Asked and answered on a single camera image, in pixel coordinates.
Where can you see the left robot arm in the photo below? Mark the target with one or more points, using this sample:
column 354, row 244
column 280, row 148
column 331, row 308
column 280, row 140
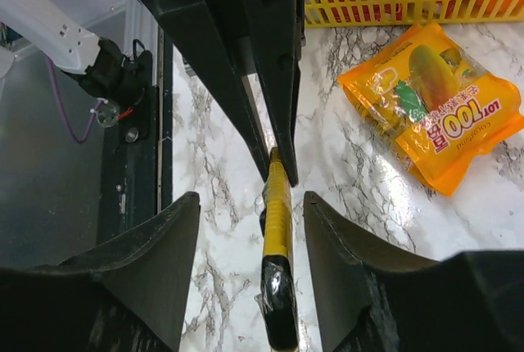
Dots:
column 100, row 67

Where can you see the yellow utility knife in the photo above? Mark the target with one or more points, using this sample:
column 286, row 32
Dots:
column 277, row 297

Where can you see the orange mango candy bag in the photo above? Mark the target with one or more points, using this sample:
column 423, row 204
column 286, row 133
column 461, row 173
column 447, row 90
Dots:
column 433, row 105

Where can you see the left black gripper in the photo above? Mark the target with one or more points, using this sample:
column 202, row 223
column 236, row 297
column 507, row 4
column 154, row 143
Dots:
column 192, row 26

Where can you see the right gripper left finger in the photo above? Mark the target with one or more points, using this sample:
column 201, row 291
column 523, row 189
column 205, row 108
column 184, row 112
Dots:
column 127, row 294

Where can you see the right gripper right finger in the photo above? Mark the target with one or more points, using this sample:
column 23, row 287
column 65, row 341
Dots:
column 373, row 296

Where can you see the aluminium rail frame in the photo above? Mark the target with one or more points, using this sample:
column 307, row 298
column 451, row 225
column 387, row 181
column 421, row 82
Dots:
column 139, row 32

